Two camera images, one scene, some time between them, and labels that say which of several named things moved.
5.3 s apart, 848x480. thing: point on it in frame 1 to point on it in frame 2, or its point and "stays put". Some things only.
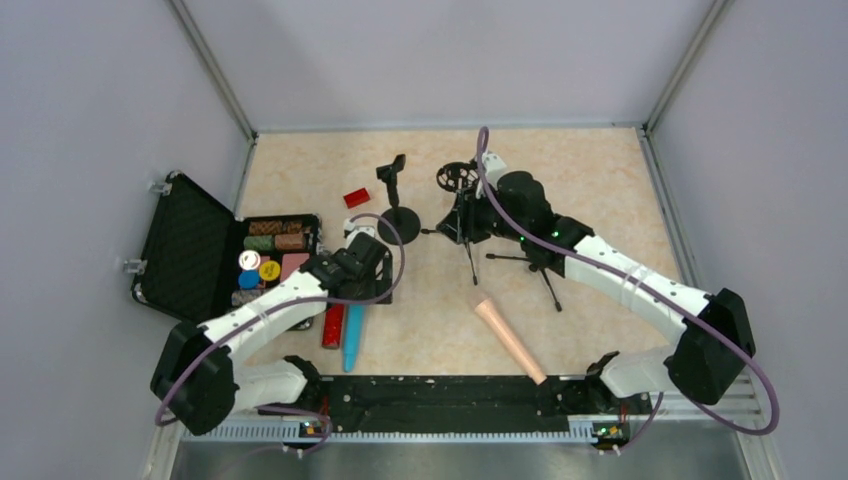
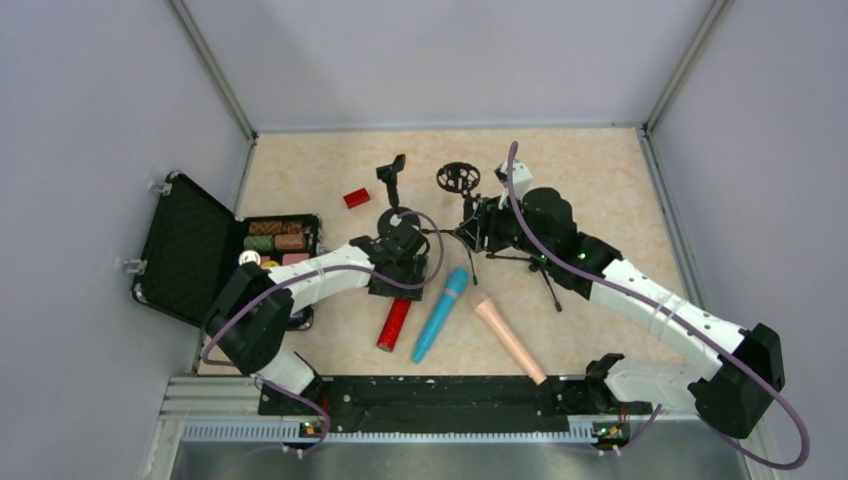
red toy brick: x=356 y=197 stays put
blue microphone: x=354 y=331 to x=456 y=280
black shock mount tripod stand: x=459 y=177 stays put
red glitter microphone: x=333 y=326 to x=392 y=325
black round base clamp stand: x=405 y=222 stays put
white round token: x=249 y=259 stays put
